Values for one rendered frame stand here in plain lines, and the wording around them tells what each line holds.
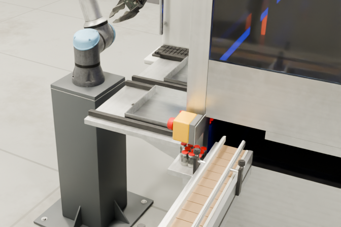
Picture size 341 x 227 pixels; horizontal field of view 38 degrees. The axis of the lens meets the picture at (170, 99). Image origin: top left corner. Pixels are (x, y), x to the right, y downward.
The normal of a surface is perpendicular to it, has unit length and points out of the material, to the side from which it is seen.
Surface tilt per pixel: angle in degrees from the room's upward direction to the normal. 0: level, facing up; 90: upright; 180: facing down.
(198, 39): 90
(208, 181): 0
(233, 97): 90
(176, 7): 90
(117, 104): 0
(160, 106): 0
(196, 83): 90
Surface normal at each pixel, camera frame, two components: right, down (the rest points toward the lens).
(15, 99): 0.03, -0.89
